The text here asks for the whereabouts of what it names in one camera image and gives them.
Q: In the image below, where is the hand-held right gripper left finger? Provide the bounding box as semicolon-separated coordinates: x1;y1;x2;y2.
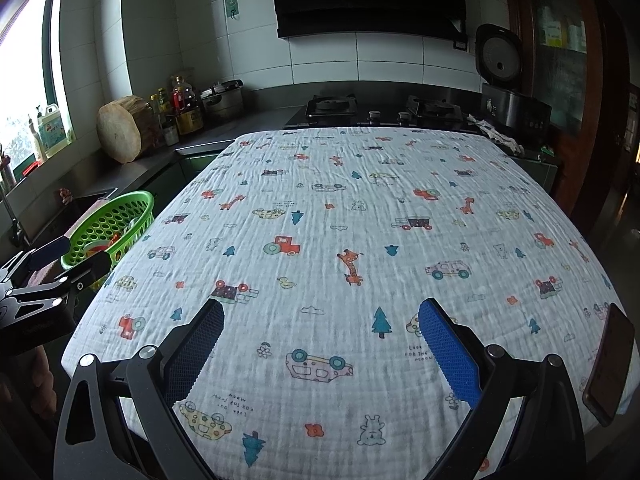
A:
54;299;226;480

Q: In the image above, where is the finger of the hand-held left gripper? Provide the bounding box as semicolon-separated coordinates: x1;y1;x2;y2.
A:
10;251;112;311
0;234;77;290

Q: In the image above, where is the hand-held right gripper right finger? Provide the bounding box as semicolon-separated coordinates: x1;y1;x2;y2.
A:
417;297;587;480

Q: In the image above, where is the green plastic basket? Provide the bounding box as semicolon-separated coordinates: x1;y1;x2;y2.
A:
60;191;156;268

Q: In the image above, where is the person's left hand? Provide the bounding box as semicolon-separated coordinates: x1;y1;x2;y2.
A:
27;347;58;418

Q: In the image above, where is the kitchen sink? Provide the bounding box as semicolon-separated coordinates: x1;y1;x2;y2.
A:
20;187;118;246

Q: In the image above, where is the white pump bottle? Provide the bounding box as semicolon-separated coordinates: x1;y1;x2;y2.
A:
29;112;46;163

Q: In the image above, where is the detergent bottle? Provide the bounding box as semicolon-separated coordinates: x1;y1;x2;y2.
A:
37;104;71;161

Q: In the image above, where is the round wooden chopping block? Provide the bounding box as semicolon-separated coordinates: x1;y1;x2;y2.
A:
96;95;158;165

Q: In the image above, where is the green kitchen cabinet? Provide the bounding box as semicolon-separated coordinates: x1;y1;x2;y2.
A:
145;152;233;221

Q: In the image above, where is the black smartphone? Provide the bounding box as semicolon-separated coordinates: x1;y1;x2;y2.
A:
582;302;636;427

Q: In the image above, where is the white printed tablecloth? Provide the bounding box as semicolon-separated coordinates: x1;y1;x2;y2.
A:
62;127;636;480

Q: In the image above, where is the yellow tin container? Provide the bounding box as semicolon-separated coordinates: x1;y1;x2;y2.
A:
176;110;205;136

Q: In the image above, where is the yellow-capped sauce bottle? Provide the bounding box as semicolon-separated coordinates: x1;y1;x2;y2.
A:
151;89;171;126

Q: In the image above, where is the window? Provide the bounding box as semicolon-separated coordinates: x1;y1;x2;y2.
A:
0;0;71;176

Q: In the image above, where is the cooking oil bottle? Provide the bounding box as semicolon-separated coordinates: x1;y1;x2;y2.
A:
172;76;198;112

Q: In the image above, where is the steel pressure cooker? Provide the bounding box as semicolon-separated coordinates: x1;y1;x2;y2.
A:
200;79;245;123

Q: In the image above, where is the white rag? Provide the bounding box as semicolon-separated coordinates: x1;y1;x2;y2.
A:
467;115;525;156

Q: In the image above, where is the black gas stove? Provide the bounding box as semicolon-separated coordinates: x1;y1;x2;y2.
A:
284;94;481;128

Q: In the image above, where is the black rice cooker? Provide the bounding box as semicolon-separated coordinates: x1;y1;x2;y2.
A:
474;23;552;143

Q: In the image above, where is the wooden glass-door cabinet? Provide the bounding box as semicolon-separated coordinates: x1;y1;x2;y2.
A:
502;0;631;216

